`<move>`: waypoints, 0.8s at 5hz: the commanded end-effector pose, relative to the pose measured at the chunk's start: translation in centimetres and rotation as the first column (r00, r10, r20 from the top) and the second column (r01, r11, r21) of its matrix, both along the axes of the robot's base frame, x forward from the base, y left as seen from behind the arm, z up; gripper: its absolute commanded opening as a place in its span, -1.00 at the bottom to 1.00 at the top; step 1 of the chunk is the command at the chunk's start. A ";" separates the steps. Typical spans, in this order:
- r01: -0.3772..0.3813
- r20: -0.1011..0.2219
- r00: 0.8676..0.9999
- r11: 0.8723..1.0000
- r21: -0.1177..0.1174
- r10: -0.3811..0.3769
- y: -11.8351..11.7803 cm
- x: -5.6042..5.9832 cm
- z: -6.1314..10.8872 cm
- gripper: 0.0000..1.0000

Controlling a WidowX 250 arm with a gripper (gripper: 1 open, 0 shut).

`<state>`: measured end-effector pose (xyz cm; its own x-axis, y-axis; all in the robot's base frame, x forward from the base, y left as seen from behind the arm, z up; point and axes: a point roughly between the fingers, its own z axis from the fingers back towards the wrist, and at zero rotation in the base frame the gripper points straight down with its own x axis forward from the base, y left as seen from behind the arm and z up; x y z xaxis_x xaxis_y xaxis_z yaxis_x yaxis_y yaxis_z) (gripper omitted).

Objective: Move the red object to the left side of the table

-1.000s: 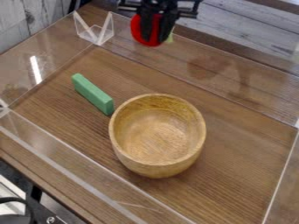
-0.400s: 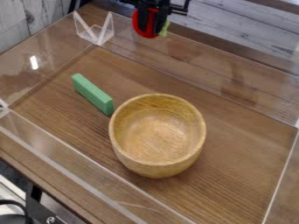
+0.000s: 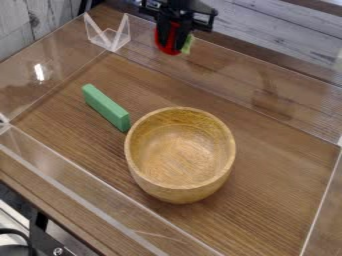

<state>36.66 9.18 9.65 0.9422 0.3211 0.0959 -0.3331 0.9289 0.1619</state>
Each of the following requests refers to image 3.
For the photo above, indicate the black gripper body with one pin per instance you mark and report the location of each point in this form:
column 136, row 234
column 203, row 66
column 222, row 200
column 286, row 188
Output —
column 195, row 10

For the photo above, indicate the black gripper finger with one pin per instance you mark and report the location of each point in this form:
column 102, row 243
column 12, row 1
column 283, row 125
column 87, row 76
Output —
column 183, row 27
column 163, row 29

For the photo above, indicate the red plush strawberry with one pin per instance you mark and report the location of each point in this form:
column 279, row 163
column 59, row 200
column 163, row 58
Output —
column 168, row 47

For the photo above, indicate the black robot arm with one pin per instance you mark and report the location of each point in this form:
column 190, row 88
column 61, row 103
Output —
column 178, row 17

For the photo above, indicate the green rectangular block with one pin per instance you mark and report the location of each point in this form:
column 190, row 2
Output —
column 112, row 112

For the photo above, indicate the wooden bowl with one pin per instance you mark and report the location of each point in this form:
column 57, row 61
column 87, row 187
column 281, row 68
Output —
column 180, row 151

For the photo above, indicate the clear acrylic tray enclosure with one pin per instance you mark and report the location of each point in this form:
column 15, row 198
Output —
column 61, row 153

